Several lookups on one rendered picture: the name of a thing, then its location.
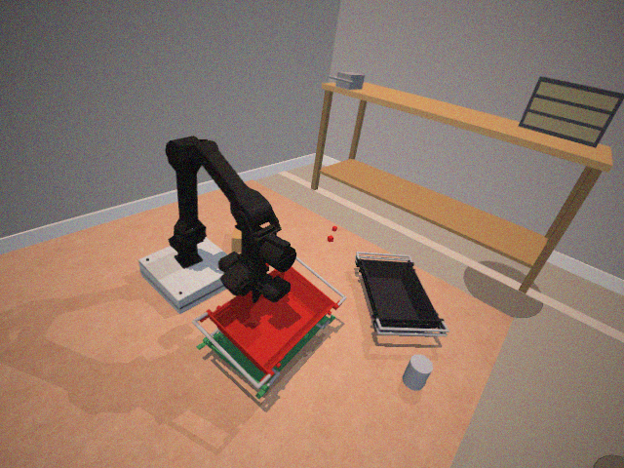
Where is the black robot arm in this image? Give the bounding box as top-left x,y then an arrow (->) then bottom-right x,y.
166,136 -> 296,296

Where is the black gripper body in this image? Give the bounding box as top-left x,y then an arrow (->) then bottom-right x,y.
218,252 -> 291,302

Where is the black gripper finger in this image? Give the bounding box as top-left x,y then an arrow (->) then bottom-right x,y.
252,285 -> 261,304

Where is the green plastic tray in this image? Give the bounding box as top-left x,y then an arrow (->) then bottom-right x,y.
196,315 -> 335,399

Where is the grey cylinder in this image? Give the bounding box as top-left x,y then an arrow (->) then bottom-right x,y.
403,355 -> 433,391

